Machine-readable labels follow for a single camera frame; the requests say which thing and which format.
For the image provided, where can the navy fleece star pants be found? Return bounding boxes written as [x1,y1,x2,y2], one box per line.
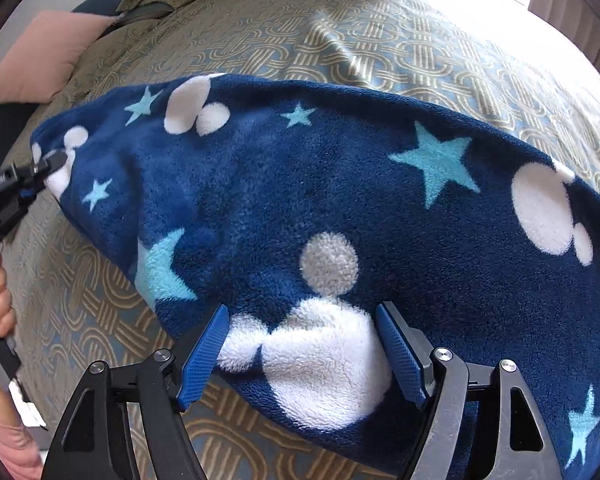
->
[31,74,600,479]

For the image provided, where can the pink pillow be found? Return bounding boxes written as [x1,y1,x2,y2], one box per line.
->
[0,11,116,104]

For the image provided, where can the patterned blue beige bedspread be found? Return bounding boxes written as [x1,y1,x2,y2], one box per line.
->
[0,0,600,480]

